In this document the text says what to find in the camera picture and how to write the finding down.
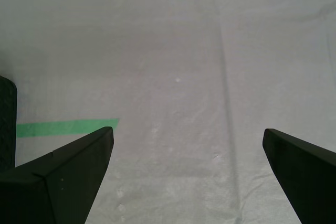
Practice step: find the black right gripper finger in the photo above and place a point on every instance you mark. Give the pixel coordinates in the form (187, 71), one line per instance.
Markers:
(57, 187)
(312, 176)

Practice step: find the black perforated plastic basket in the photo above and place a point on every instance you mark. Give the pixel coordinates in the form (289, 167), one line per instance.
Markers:
(7, 124)

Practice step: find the long green tape strip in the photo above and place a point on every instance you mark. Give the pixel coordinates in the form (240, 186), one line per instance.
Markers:
(57, 127)

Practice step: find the grey translucent table cover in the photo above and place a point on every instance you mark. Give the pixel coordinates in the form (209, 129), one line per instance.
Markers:
(183, 64)

